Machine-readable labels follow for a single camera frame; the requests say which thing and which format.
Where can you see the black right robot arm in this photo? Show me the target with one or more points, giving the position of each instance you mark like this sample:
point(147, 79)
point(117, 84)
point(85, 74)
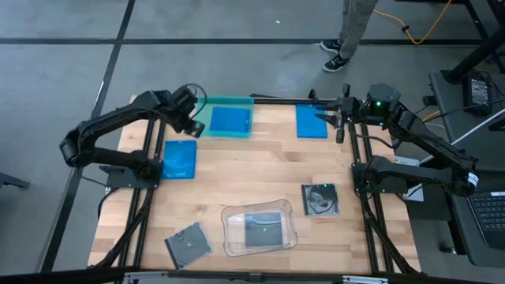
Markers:
point(426, 138)

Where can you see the person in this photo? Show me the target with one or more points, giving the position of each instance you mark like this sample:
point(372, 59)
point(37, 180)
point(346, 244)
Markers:
point(355, 23)

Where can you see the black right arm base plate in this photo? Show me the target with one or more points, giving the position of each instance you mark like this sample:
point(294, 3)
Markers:
point(361, 185)

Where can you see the black aluminium table frame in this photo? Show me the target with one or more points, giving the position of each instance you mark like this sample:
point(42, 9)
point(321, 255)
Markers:
point(284, 101)

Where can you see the black clear jewel case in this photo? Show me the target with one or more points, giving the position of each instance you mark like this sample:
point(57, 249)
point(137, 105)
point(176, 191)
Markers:
point(320, 199)
point(263, 229)
point(188, 244)

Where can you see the light grey sheet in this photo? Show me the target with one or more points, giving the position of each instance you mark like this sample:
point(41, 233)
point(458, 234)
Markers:
point(415, 194)

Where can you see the black table leg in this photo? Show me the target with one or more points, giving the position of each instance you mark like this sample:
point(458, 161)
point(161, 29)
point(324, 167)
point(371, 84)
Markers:
point(475, 16)

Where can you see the black power adapter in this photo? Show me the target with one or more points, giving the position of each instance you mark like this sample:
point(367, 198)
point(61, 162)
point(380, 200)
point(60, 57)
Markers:
point(477, 92)

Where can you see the black frame clamp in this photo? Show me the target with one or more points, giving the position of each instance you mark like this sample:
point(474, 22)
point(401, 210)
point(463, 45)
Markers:
point(313, 94)

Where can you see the black crossbar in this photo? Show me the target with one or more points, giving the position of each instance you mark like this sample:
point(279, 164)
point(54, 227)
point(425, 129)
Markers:
point(59, 277)

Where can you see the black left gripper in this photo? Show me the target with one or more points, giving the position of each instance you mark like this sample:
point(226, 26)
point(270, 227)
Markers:
point(183, 104)

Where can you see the black keyboard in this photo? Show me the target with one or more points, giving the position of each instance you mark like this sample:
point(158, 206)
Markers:
point(491, 221)

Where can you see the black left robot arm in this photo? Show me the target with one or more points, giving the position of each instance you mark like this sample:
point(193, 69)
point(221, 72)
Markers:
point(114, 118)

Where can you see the blue plastic case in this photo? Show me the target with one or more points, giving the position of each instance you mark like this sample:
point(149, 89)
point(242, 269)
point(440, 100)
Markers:
point(230, 119)
point(179, 159)
point(309, 128)

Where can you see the white slanted rod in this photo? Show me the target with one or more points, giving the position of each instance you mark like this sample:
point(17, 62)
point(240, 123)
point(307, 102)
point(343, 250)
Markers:
point(481, 127)

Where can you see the black chair foot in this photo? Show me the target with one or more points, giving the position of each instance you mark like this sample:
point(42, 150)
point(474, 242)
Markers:
point(12, 181)

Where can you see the dark grey side desk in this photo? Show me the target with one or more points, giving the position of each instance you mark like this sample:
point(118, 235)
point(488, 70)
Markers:
point(461, 236)
point(453, 102)

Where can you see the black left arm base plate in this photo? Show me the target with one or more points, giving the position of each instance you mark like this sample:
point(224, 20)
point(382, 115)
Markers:
point(118, 179)

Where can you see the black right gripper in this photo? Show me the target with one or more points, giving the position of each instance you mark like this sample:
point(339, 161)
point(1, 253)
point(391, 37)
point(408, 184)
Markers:
point(375, 108)

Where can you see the black stand pole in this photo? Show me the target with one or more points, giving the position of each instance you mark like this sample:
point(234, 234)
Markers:
point(473, 55)

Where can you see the clear plastic bin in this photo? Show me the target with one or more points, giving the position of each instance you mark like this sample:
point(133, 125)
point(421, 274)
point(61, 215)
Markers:
point(233, 236)

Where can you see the teal plastic bin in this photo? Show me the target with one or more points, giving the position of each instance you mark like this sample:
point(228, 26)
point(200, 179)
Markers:
point(203, 130)

